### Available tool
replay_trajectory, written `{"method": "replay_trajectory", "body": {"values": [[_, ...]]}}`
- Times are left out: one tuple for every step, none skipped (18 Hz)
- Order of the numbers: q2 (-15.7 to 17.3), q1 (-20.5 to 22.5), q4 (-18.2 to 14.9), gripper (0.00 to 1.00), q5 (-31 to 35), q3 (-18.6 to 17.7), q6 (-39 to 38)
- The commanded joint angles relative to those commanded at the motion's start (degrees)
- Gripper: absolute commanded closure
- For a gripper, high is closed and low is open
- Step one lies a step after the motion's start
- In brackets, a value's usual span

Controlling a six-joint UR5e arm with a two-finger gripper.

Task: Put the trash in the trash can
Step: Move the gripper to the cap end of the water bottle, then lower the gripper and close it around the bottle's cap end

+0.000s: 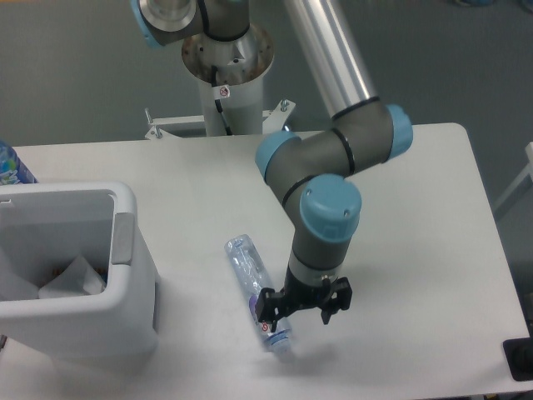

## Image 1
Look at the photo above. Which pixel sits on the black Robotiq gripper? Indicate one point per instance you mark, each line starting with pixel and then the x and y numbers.
pixel 330 296

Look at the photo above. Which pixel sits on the white pedestal base bracket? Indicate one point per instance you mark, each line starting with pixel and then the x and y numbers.
pixel 194 126

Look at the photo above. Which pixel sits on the white frame at right edge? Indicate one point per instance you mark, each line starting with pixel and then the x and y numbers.
pixel 518 187

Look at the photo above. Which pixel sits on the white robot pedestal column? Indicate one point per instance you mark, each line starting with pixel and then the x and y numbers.
pixel 229 77

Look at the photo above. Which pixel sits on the clear crushed plastic bottle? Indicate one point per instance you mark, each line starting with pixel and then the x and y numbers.
pixel 252 276

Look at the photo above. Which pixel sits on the blue labelled bottle at edge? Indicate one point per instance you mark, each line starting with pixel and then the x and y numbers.
pixel 13 169

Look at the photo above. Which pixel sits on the white plastic wrapper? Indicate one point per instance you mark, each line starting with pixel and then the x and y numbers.
pixel 78 279

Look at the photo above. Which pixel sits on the black device at table corner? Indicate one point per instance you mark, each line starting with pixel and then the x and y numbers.
pixel 518 353

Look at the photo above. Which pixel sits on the white trash can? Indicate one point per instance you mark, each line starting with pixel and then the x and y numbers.
pixel 44 227

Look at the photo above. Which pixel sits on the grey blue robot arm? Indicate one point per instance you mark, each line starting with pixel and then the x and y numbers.
pixel 309 177

